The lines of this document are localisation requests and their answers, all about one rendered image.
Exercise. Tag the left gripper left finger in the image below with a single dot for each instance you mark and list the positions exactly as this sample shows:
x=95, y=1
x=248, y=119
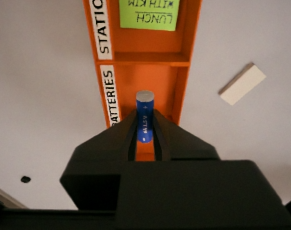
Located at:
x=112, y=143

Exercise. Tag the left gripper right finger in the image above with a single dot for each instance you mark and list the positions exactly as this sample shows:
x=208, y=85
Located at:
x=177, y=143

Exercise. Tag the lime green sticky note pad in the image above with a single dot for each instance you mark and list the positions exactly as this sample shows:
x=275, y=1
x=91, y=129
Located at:
x=149, y=14

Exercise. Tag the orange three-compartment bin rack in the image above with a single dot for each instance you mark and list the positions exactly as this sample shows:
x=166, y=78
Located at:
x=129, y=60

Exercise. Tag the blue aa battery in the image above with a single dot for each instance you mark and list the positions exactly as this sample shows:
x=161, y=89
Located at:
x=145, y=107

